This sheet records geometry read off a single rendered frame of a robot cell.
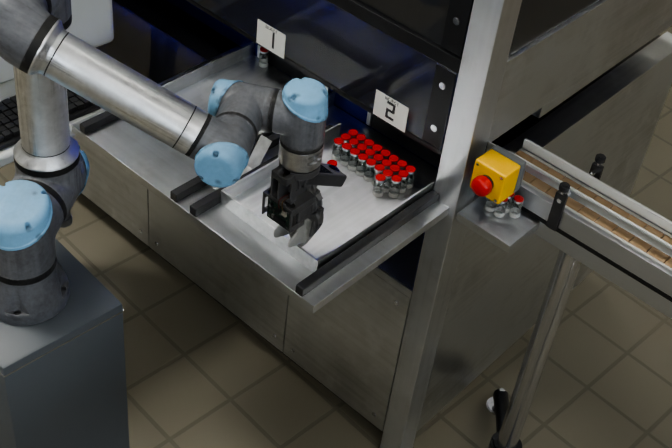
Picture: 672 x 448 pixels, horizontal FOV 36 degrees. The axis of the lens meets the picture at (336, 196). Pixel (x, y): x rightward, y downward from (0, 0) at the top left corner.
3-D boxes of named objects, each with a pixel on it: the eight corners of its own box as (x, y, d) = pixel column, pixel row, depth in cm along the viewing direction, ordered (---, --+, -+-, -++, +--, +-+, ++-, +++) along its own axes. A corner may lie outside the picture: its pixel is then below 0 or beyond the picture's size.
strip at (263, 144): (260, 156, 216) (261, 134, 212) (270, 163, 215) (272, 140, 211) (210, 186, 207) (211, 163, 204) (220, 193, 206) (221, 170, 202)
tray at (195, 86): (252, 54, 244) (253, 41, 242) (333, 104, 232) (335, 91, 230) (139, 109, 224) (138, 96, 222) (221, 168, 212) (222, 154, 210)
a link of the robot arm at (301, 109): (284, 69, 172) (334, 78, 171) (280, 122, 179) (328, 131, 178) (273, 96, 166) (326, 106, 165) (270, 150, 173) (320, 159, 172)
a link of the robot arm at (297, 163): (300, 122, 180) (335, 144, 176) (299, 143, 183) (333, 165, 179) (270, 140, 175) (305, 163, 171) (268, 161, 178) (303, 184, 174)
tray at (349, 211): (337, 135, 224) (339, 122, 222) (431, 195, 212) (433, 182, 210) (220, 203, 204) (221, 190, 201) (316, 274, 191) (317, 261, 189)
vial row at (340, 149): (336, 153, 219) (338, 135, 216) (401, 195, 211) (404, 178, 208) (329, 157, 218) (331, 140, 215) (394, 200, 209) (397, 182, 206)
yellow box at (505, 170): (489, 172, 207) (496, 143, 202) (519, 189, 204) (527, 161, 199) (467, 188, 202) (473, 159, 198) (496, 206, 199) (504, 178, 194)
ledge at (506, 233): (495, 190, 218) (497, 183, 217) (546, 221, 212) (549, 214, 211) (455, 220, 210) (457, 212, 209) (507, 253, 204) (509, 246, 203)
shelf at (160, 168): (237, 52, 248) (237, 45, 247) (471, 198, 216) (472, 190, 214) (71, 132, 219) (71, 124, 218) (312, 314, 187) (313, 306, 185)
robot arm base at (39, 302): (13, 338, 185) (7, 300, 178) (-31, 290, 192) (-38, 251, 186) (85, 300, 193) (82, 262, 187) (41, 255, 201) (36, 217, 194)
